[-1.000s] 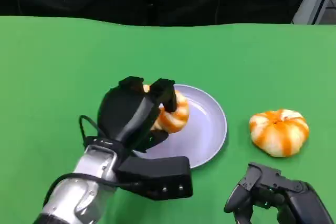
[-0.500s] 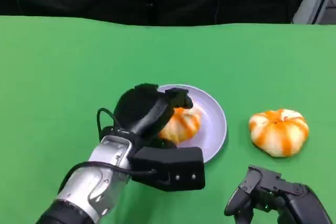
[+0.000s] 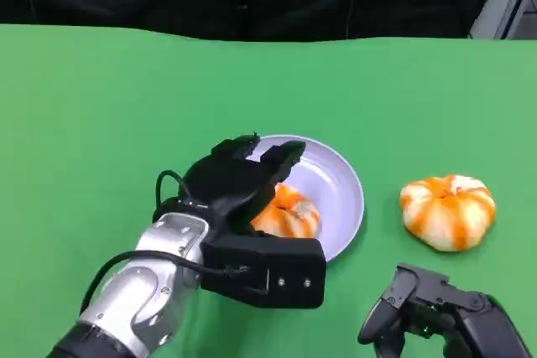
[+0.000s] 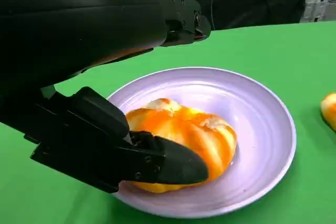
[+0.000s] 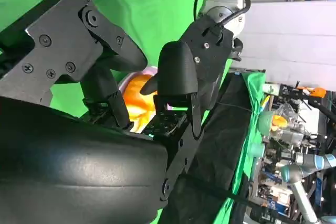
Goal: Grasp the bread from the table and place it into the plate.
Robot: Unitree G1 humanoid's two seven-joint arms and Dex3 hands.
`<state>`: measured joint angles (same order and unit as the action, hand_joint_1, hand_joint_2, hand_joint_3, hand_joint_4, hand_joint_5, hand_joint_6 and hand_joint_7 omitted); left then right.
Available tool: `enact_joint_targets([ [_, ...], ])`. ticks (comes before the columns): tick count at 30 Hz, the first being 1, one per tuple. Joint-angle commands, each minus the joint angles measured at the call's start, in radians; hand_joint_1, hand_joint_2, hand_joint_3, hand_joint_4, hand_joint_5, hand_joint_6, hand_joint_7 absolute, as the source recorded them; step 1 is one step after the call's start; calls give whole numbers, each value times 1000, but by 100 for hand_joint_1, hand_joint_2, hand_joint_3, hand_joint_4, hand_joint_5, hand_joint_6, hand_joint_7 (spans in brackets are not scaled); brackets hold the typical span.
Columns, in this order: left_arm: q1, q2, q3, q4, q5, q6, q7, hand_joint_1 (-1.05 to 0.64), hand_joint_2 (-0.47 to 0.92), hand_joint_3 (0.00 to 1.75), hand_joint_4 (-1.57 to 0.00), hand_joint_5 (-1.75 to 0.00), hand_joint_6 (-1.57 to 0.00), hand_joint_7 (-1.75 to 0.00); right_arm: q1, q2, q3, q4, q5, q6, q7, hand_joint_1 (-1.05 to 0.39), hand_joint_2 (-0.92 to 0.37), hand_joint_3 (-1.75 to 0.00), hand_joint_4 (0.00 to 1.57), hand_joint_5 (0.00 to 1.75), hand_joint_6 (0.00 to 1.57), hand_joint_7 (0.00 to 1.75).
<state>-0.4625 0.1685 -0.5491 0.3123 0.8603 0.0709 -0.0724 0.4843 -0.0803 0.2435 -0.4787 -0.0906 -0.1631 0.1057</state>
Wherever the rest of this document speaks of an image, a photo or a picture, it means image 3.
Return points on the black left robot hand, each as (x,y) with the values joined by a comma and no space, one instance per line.
(222,186)

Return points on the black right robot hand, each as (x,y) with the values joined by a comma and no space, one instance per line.
(482,328)

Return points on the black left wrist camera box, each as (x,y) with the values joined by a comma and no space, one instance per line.
(289,266)

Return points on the lilac plate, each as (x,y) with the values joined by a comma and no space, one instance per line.
(327,190)

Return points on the green table cloth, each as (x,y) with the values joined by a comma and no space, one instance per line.
(105,102)

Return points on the orange and white bread roll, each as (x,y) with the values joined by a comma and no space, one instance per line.
(444,215)
(289,211)

